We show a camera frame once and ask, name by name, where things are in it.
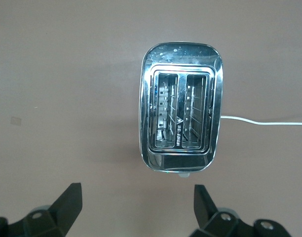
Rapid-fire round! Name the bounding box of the white toaster power cord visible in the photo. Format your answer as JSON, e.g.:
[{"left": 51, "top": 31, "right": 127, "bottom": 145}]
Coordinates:
[{"left": 219, "top": 115, "right": 302, "bottom": 127}]

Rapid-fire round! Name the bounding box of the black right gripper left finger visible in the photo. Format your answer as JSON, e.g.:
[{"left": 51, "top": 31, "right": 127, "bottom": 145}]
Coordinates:
[{"left": 0, "top": 182, "right": 82, "bottom": 237}]

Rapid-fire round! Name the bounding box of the chrome and beige toaster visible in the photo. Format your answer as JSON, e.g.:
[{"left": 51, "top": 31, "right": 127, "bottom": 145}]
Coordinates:
[{"left": 139, "top": 42, "right": 225, "bottom": 179}]

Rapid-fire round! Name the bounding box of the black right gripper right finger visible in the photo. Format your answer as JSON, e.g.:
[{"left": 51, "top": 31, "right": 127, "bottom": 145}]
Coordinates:
[{"left": 190, "top": 184, "right": 294, "bottom": 237}]

